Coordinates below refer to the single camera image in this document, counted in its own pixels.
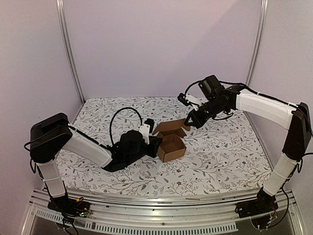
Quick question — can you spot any brown cardboard box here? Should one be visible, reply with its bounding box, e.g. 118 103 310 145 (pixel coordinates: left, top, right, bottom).
153 118 191 163

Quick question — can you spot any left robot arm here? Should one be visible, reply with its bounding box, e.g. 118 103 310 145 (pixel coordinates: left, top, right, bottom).
24 113 162 212

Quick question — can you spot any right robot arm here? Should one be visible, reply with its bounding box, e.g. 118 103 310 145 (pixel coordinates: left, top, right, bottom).
183 111 287 195

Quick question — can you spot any floral patterned table cloth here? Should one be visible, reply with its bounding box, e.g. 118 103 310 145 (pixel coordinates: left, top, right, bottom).
52 96 272 196

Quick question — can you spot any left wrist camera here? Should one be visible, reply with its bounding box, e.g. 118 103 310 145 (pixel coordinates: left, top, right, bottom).
139 118 155 144

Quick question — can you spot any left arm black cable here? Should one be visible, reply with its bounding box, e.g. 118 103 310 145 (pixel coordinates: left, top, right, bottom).
109 107 144 147

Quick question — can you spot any aluminium front rail base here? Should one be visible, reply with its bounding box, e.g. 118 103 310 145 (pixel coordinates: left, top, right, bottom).
21 188 306 235

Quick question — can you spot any aluminium frame post right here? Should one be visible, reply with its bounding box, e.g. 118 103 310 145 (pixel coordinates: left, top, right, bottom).
246 0 269 85

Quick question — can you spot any aluminium frame post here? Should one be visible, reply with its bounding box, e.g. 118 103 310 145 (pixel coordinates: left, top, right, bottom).
246 0 269 85
56 0 86 105

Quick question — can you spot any aluminium frame post left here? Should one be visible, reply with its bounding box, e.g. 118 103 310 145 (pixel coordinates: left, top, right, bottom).
56 0 86 105

